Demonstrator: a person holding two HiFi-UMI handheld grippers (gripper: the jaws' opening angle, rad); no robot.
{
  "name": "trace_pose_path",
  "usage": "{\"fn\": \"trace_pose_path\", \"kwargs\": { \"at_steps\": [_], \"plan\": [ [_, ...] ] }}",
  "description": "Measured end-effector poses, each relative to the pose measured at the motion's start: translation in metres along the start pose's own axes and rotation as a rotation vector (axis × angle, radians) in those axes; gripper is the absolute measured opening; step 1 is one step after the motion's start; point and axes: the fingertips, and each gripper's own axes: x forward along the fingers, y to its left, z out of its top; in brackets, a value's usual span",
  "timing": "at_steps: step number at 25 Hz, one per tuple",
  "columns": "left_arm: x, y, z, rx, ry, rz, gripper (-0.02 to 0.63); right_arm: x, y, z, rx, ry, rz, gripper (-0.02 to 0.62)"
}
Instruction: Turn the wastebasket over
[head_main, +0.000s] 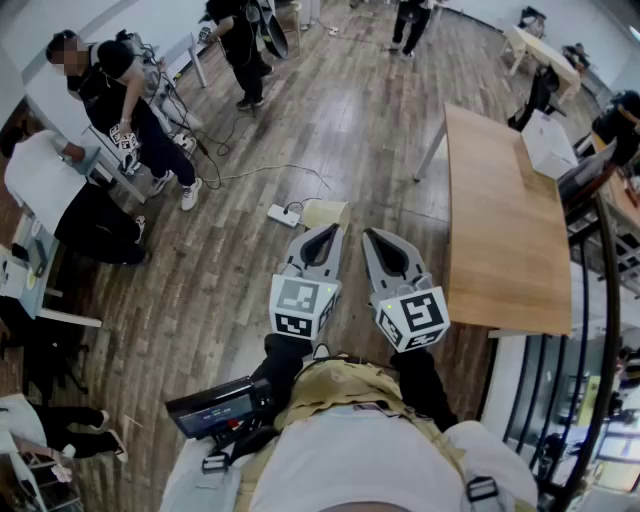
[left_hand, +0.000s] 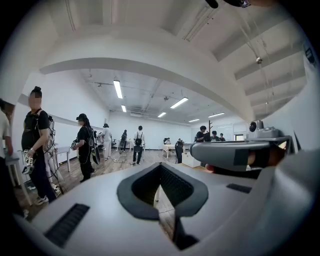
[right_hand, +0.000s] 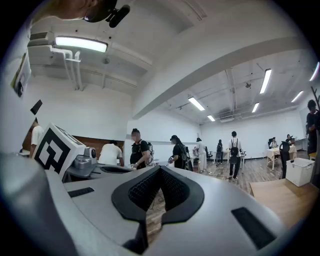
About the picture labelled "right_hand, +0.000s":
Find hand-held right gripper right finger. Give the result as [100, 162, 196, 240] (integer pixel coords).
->
[147, 165, 289, 256]

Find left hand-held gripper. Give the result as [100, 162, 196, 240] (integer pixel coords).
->
[32, 122, 138, 183]

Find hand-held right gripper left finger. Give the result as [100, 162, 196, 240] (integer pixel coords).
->
[62, 165, 163, 256]

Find white desk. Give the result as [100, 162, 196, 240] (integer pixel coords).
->
[213, 149, 247, 165]

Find light wooden table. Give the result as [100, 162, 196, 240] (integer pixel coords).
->
[249, 177, 320, 230]

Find table with yellow cloth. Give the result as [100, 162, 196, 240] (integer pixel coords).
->
[266, 144, 298, 171]

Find white perforated storage basket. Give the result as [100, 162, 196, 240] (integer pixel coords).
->
[285, 157, 316, 188]

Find white ceiling pipes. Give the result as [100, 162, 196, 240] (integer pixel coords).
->
[49, 46, 84, 91]

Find person's white shirt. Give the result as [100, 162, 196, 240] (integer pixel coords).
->
[0, 22, 35, 156]

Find white air conditioner unit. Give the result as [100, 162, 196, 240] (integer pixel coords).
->
[27, 31, 56, 48]

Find dark coat rack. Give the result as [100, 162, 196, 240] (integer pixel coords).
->
[310, 86, 320, 112]

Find dark glasses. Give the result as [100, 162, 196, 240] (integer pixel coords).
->
[83, 8, 112, 24]

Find person's head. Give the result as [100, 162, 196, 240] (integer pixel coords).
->
[31, 0, 101, 21]

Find lanyard badge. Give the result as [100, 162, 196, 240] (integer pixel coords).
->
[10, 52, 32, 98]

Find black head-mounted camera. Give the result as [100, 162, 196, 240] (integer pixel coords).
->
[106, 4, 131, 29]

